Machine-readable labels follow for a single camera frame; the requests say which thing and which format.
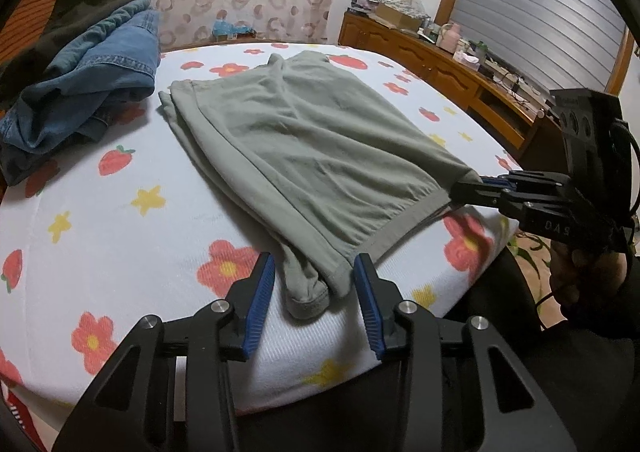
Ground person's right hand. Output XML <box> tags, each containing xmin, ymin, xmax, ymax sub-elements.
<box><xmin>550</xmin><ymin>242</ymin><xmax>628</xmax><ymax>317</ymax></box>

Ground pink jar on cabinet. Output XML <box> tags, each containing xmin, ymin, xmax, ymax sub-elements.
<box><xmin>437</xmin><ymin>22</ymin><xmax>460</xmax><ymax>54</ymax></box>

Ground blue cardboard box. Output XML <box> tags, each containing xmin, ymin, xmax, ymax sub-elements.
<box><xmin>212</xmin><ymin>19</ymin><xmax>256</xmax><ymax>42</ymax></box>

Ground cardboard box on cabinet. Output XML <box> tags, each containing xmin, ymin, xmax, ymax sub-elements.
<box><xmin>375</xmin><ymin>3</ymin><xmax>423</xmax><ymax>32</ymax></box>

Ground grey window roller blind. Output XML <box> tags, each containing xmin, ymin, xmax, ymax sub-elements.
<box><xmin>436</xmin><ymin>0</ymin><xmax>634</xmax><ymax>94</ymax></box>

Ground brown louvered wardrobe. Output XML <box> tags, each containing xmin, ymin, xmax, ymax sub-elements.
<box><xmin>0</xmin><ymin>0</ymin><xmax>55</xmax><ymax>62</ymax></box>

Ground blue denim jeans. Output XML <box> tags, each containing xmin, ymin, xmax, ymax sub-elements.
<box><xmin>1</xmin><ymin>0</ymin><xmax>160</xmax><ymax>157</ymax></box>

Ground grey-green shorts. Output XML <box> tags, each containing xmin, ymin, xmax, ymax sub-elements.
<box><xmin>160</xmin><ymin>51</ymin><xmax>476</xmax><ymax>320</ymax></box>

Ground dark black garment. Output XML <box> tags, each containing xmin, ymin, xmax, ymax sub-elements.
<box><xmin>1</xmin><ymin>0</ymin><xmax>139</xmax><ymax>185</ymax></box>

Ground wooden sideboard cabinet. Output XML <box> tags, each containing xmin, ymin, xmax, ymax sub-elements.
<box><xmin>338</xmin><ymin>12</ymin><xmax>562</xmax><ymax>157</ymax></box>

